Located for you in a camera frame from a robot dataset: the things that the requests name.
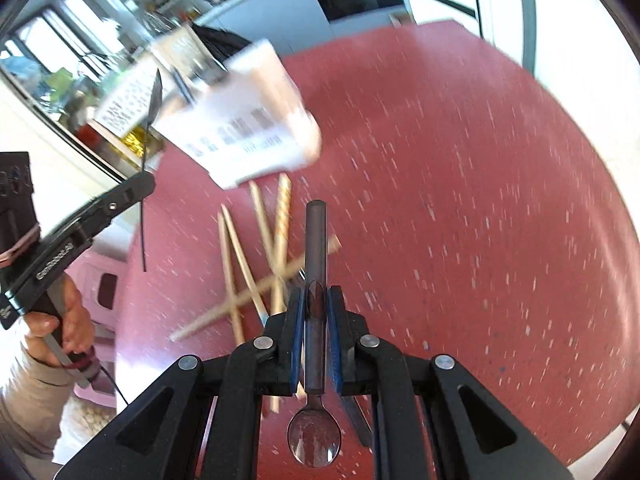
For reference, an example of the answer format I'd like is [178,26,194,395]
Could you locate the metal spoon with wooden handle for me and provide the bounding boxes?
[288,200,342,468]

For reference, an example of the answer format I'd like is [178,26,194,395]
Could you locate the dark utensil handle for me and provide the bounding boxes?
[138,68,164,273]

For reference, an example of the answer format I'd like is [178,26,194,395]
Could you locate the beige plastic utensil holder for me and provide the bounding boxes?
[154,39,321,190]

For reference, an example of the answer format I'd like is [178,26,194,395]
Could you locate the grey sleeve left forearm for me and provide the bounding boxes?
[1,344,75,463]

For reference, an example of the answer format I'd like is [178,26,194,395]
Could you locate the person's left hand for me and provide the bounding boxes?
[22,273,98,369]

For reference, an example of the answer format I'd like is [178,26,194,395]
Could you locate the short wooden chopstick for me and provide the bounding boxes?
[217,212,245,346]

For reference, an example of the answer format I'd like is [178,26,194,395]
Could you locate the plain wooden chopstick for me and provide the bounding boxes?
[221,205,269,325]

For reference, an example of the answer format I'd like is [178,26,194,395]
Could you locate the white floral plastic rack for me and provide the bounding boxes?
[92,24,212,146]

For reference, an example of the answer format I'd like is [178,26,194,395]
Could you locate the orange patterned wooden chopstick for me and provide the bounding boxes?
[268,172,293,415]

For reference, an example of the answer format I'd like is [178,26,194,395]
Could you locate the blue patterned wooden chopstick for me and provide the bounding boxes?
[250,181,276,272]

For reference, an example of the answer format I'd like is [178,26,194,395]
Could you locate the black hanging bag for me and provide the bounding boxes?
[192,25,250,62]

